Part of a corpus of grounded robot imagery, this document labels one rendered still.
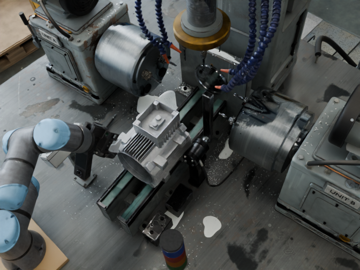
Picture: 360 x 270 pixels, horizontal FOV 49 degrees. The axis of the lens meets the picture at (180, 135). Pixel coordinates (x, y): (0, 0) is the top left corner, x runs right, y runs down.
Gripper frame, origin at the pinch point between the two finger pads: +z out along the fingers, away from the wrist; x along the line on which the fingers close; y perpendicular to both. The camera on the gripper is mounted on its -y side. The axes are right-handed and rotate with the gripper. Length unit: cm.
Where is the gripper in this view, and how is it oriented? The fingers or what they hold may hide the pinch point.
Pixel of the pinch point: (114, 151)
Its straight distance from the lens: 129.5
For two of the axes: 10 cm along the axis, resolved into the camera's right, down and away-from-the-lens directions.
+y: 4.7, -8.8, -0.6
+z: 3.5, 1.2, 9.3
